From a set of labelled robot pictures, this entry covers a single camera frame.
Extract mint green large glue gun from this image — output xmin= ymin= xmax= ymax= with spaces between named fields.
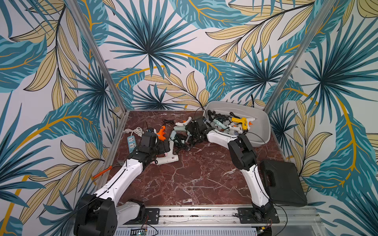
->
xmin=169 ymin=126 xmax=191 ymax=144

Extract yellow glue gun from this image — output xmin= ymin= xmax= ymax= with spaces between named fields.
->
xmin=231 ymin=118 xmax=249 ymax=131

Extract white small glue gun pair-left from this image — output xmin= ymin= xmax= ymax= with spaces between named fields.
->
xmin=247 ymin=118 xmax=256 ymax=126

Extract mint green small glue gun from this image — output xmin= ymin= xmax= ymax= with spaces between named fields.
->
xmin=213 ymin=119 xmax=229 ymax=130

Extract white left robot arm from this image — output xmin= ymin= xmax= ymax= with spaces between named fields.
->
xmin=73 ymin=132 xmax=174 ymax=236

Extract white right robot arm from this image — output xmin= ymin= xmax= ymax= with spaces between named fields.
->
xmin=185 ymin=118 xmax=274 ymax=216

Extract white glue gun at back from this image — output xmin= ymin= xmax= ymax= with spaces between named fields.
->
xmin=175 ymin=117 xmax=192 ymax=126

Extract orange small glue gun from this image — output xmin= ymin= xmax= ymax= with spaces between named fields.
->
xmin=157 ymin=125 xmax=166 ymax=141

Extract large white pink-tip glue gun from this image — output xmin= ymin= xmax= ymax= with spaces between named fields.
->
xmin=154 ymin=140 xmax=179 ymax=165

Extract grey plastic storage box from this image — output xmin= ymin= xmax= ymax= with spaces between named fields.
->
xmin=205 ymin=101 xmax=271 ymax=147

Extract blue white power strip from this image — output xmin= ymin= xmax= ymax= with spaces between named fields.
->
xmin=127 ymin=135 xmax=136 ymax=153

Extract white coiled power cable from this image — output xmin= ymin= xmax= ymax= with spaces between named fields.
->
xmin=123 ymin=126 xmax=145 ymax=138

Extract orange handled pliers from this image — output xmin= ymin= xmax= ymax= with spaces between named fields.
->
xmin=93 ymin=166 xmax=113 ymax=180

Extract aluminium front rail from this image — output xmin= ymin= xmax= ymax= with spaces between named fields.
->
xmin=70 ymin=205 xmax=322 ymax=236

